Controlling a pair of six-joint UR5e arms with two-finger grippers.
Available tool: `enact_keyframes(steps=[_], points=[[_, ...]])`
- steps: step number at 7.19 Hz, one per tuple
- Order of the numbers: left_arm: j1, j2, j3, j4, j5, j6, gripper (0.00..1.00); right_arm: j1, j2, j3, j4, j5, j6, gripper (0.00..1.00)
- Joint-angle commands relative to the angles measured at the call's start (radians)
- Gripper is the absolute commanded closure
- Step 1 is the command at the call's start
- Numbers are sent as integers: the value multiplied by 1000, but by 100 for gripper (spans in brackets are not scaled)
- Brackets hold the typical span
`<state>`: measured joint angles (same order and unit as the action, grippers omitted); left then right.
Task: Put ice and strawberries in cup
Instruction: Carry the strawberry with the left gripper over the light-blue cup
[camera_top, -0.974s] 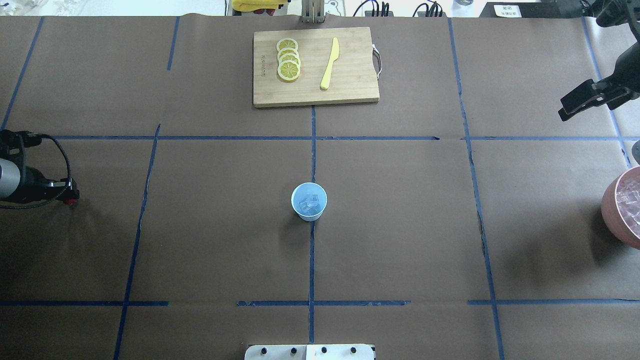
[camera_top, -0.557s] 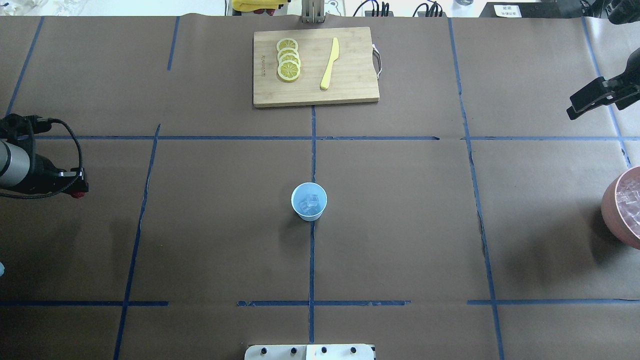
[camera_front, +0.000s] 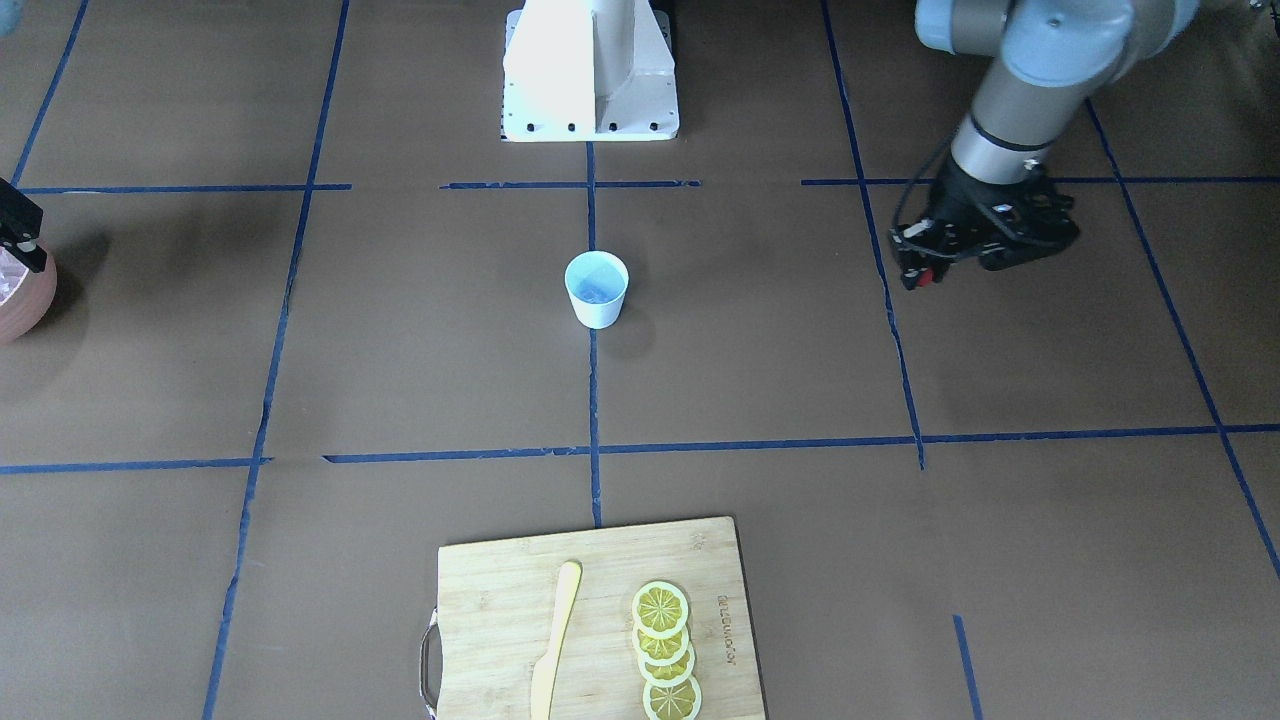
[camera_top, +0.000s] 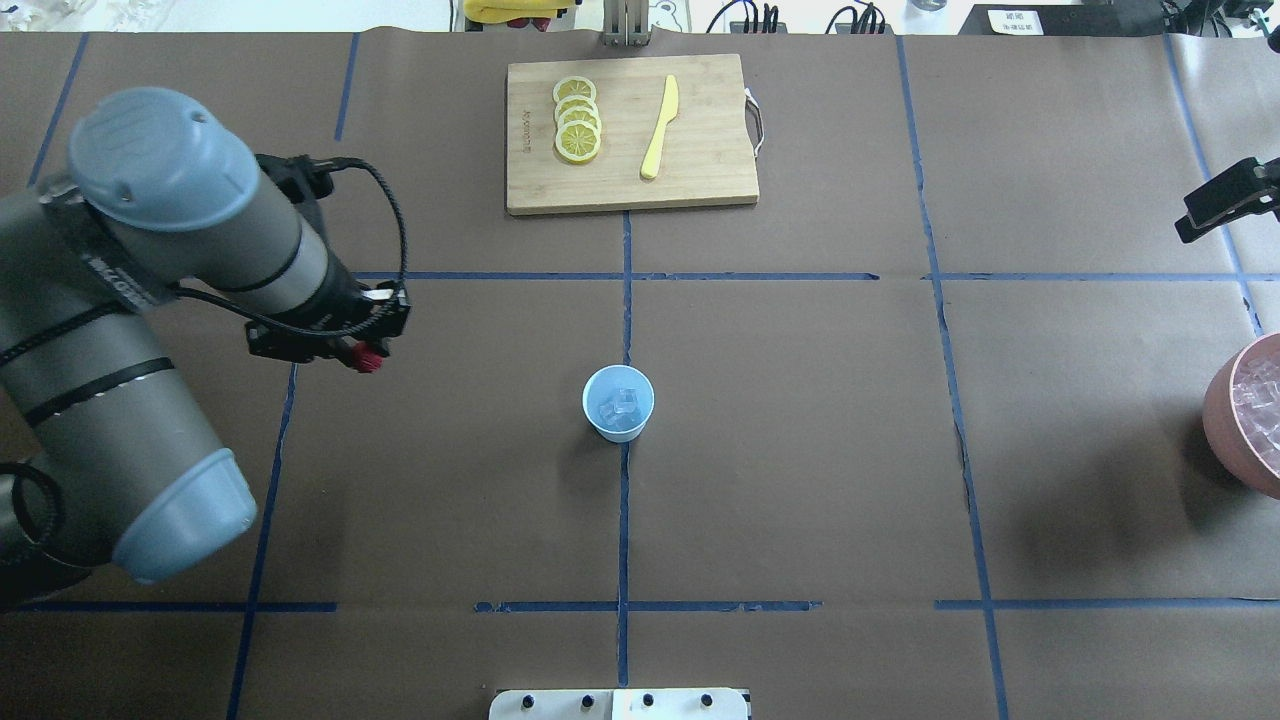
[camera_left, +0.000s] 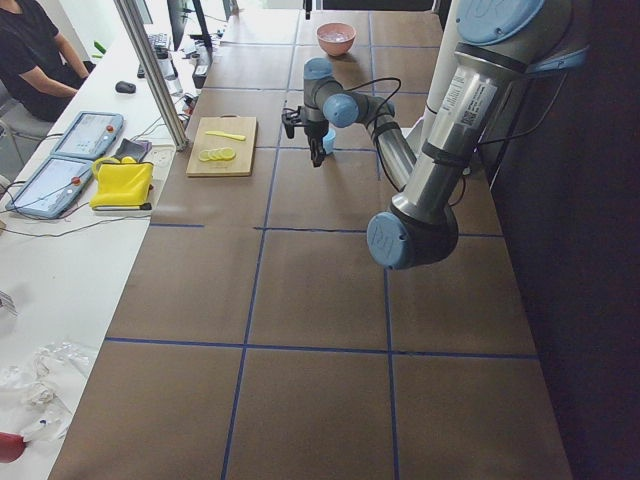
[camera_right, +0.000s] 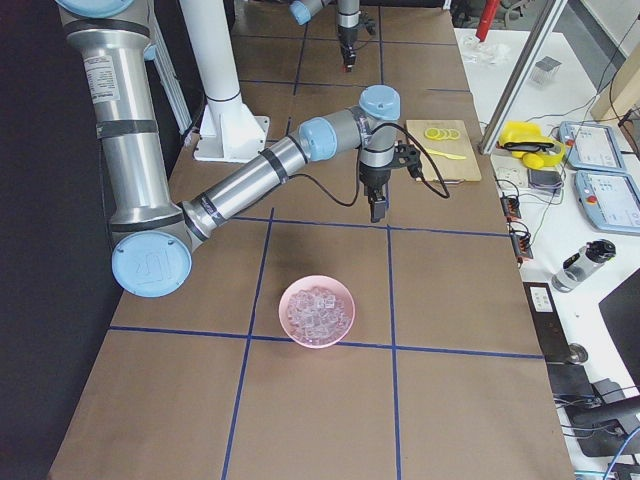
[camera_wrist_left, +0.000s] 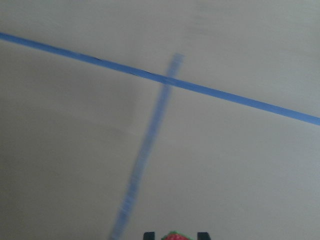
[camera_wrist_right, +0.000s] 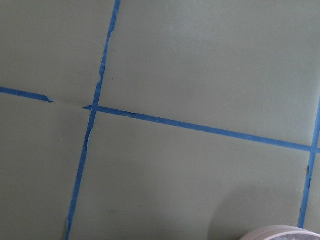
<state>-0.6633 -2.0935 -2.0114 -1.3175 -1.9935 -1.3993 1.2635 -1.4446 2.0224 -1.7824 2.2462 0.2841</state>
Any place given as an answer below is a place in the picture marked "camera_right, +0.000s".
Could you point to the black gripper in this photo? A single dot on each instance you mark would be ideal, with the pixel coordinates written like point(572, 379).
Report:
point(346, 38)
point(374, 177)

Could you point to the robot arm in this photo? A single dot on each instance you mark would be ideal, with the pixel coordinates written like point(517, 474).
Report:
point(153, 236)
point(347, 21)

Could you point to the pink bowl of ice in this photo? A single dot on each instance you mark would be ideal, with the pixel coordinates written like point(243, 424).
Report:
point(316, 311)

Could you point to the yellow plastic knife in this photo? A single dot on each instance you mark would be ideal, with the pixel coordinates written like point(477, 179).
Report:
point(450, 156)

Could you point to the bamboo cutting board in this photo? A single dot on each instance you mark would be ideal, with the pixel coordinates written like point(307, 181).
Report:
point(452, 172)

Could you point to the crumpled plastic bags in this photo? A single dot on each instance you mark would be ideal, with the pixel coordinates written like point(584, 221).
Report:
point(474, 51)

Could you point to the white power strip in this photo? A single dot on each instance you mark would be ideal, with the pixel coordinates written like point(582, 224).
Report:
point(510, 178)

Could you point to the yellow cloth bag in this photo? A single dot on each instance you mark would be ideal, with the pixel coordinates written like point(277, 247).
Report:
point(525, 141)

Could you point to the grey wallet pouch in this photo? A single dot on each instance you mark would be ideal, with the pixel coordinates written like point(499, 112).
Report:
point(545, 179)

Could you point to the upper teach pendant tablet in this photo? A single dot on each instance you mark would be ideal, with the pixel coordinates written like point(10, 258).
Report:
point(591, 146)

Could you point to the teach pendant tablet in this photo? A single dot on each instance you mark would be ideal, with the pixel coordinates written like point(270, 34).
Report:
point(610, 200)
point(591, 146)

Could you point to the clear water bottle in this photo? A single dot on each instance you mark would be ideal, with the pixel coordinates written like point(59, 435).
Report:
point(584, 263)

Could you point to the lower teach pendant tablet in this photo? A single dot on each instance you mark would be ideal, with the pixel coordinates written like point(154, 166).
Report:
point(610, 200)

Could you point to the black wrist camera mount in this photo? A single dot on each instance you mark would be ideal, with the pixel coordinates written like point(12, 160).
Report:
point(407, 157)

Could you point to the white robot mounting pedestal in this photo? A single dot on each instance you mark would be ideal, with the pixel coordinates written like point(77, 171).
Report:
point(229, 131)

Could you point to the aluminium frame post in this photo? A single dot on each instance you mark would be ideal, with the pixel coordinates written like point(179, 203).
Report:
point(542, 28)

